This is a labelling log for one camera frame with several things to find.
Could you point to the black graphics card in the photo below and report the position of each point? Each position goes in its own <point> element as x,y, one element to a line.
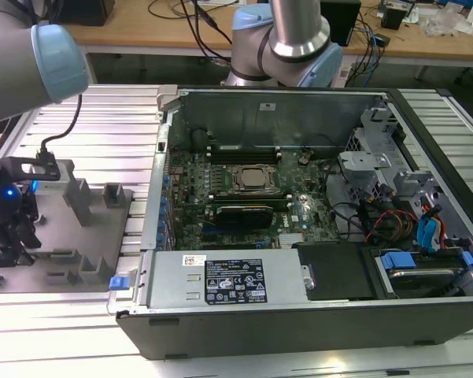
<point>244,216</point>

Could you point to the silver power supply unit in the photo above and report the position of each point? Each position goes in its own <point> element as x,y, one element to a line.
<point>173,283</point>

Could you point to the small black box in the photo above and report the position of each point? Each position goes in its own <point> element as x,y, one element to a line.
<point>393,17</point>

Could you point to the clear plastic bags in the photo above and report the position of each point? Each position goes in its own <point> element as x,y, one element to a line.
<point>444,19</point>

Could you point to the green motherboard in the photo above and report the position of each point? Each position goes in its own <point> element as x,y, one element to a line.
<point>299,212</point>

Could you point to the white power adapter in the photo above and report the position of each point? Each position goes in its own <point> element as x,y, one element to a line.
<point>344,75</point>

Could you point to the white wrist camera black mount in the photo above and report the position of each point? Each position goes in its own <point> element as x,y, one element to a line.
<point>51,183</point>

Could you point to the black plastic shroud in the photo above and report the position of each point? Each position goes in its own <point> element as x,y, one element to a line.
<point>338,271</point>

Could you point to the black RAM slot bank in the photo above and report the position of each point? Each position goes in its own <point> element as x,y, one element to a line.
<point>244,158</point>
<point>252,199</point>

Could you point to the silver CPU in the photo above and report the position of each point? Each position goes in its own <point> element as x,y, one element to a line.
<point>256,177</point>

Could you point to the large black box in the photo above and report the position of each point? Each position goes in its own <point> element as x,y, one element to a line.
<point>86,12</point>

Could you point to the small black adapter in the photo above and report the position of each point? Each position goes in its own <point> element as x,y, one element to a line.
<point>381,40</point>

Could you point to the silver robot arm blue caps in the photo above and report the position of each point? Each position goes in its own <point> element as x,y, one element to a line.
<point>8,59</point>

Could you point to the silver metal drive cage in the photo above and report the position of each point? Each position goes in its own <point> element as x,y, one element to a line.
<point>362,161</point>

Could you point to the grey parts rack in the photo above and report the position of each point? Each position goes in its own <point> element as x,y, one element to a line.
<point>102,236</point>

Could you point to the blue case latch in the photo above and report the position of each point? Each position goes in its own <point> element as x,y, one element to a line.
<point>118,283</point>

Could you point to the tall black box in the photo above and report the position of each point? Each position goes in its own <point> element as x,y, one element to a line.
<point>344,21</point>

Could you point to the silver chipset heatsink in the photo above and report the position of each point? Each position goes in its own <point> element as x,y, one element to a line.
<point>295,240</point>

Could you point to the black open PC case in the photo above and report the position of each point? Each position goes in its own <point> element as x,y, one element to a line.
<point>299,330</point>

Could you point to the CPU socket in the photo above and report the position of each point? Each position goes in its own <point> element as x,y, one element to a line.
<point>231,179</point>

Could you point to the coin battery holder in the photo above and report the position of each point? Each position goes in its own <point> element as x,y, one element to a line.
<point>304,157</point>

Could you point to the hard disk blue carrier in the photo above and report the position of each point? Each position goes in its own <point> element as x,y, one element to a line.
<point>417,275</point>

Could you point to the wooden desk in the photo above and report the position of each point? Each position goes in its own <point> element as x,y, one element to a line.
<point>122,35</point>

